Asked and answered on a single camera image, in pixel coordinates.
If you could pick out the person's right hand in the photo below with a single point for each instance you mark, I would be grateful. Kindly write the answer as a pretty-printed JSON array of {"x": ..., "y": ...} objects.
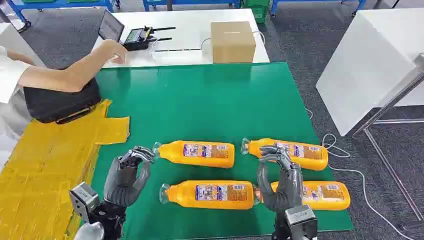
[{"x": 117, "y": 51}]

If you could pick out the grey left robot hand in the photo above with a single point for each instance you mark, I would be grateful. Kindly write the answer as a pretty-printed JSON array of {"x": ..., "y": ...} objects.
[{"x": 121, "y": 182}]

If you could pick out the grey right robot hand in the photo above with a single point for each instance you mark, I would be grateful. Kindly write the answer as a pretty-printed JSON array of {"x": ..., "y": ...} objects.
[{"x": 286, "y": 188}]

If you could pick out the orange drink bottle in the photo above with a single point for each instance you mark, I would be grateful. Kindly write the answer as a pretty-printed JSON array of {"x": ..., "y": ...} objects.
[
  {"x": 180, "y": 195},
  {"x": 341, "y": 202},
  {"x": 318, "y": 160},
  {"x": 174, "y": 154}
]

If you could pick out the dark laptop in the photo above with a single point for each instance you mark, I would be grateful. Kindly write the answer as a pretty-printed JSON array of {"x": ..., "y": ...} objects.
[{"x": 111, "y": 27}]

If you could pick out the black remote controller with antennas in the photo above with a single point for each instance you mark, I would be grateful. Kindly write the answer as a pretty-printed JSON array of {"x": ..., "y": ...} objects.
[{"x": 139, "y": 38}]

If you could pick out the white table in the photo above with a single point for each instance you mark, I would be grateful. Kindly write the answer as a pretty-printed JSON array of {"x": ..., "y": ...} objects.
[{"x": 185, "y": 20}]

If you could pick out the yellow sheet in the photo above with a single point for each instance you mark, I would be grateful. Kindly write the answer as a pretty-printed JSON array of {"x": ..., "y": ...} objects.
[{"x": 43, "y": 172}]

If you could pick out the black bag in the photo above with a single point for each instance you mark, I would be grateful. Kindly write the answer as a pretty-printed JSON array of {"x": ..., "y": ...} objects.
[{"x": 59, "y": 104}]

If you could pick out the white cabinet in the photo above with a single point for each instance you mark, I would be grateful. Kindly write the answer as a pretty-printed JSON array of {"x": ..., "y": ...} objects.
[{"x": 15, "y": 43}]

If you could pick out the green table mat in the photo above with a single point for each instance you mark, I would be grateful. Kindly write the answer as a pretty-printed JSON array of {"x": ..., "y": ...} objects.
[{"x": 205, "y": 106}]

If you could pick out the person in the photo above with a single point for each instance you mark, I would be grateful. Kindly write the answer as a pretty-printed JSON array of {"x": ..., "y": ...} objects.
[{"x": 10, "y": 82}]

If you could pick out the brown cardboard box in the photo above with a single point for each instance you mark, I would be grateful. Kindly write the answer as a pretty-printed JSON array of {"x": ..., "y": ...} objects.
[{"x": 232, "y": 43}]

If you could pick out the green crate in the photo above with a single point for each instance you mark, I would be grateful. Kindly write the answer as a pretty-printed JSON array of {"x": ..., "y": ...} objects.
[{"x": 257, "y": 11}]

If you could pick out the white tabletop panel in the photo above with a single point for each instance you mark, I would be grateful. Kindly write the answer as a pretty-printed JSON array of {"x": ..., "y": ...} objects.
[{"x": 367, "y": 66}]

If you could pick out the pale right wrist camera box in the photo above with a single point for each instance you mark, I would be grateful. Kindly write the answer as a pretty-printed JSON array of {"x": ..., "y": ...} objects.
[{"x": 300, "y": 222}]

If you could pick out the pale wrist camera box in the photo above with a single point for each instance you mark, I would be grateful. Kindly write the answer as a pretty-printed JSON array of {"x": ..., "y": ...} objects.
[
  {"x": 300, "y": 222},
  {"x": 82, "y": 200}
]

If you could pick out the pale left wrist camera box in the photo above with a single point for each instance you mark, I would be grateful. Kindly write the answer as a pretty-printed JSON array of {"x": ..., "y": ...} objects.
[{"x": 82, "y": 200}]

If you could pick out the blue metal rack frame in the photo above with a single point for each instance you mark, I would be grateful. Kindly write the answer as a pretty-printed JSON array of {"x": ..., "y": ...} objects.
[
  {"x": 66, "y": 4},
  {"x": 314, "y": 1},
  {"x": 192, "y": 3}
]

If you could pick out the steel table frame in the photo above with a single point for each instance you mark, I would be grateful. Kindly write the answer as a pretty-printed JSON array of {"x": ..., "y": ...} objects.
[{"x": 391, "y": 169}]

